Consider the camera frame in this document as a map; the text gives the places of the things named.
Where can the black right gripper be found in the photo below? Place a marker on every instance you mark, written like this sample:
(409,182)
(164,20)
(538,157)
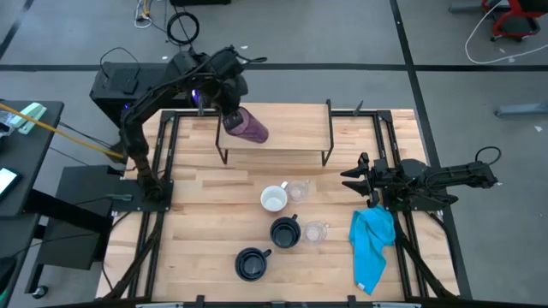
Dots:
(385,179)

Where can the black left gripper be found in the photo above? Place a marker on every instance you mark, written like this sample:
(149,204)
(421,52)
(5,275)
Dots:
(231,92)

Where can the purple faceted plastic tumbler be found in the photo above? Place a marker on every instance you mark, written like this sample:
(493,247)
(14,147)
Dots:
(252,128)

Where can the clear glass cup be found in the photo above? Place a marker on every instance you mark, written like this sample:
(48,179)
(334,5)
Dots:
(315,232)
(297,191)

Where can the orange mug white inside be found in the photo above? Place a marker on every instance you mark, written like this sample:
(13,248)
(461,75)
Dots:
(274,198)

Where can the black ribbed mug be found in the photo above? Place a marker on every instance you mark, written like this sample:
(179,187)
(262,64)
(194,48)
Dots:
(285,232)
(251,264)

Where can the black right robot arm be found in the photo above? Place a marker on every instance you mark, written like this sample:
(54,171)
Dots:
(462,173)

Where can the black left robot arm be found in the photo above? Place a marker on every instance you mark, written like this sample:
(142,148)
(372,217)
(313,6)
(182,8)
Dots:
(137,115)

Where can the blue cloth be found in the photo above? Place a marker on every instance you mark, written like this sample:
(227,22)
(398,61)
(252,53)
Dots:
(370,239)

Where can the black computer tower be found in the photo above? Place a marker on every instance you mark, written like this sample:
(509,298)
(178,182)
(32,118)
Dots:
(107,107)

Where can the black equipment cart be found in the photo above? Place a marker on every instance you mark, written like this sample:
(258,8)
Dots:
(77,188)

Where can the grey floor bar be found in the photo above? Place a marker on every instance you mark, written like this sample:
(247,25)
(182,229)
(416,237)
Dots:
(522,109)

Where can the light green stapler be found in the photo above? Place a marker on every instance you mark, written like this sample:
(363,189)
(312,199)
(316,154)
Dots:
(29,116)

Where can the black side desk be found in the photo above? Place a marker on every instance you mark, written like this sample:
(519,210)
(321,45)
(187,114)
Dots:
(25,171)

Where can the red and black chair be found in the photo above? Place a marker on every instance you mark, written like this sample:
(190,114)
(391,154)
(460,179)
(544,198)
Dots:
(514,23)

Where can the smartphone with lit screen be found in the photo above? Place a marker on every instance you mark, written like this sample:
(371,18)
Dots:
(6,179)

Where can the black caster wheel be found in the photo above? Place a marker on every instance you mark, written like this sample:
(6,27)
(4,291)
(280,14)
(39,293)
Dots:
(39,292)

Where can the wooden shelf black metal frame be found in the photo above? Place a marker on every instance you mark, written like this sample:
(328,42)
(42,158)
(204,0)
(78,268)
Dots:
(295,126)

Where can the black metal table frame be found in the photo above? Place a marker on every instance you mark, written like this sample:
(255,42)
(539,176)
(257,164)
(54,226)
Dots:
(164,141)

